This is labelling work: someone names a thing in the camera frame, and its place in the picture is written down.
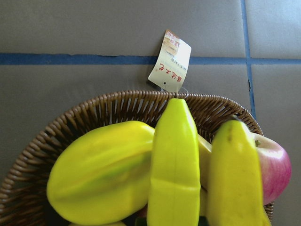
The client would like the yellow banana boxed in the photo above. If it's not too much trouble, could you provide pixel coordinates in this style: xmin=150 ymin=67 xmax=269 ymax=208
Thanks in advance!
xmin=198 ymin=135 xmax=212 ymax=216
xmin=147 ymin=98 xmax=200 ymax=226
xmin=206 ymin=116 xmax=271 ymax=226

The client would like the brown wicker basket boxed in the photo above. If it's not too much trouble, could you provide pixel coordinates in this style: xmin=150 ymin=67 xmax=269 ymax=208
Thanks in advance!
xmin=0 ymin=90 xmax=262 ymax=226

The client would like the paper price tag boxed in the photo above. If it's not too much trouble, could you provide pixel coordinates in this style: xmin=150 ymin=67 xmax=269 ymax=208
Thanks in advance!
xmin=148 ymin=30 xmax=191 ymax=92

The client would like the yellow starfruit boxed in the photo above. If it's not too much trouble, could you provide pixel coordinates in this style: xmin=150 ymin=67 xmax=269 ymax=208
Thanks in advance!
xmin=47 ymin=121 xmax=154 ymax=226

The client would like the red pink apple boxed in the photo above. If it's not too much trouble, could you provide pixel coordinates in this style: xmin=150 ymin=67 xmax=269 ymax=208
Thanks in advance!
xmin=252 ymin=133 xmax=292 ymax=205

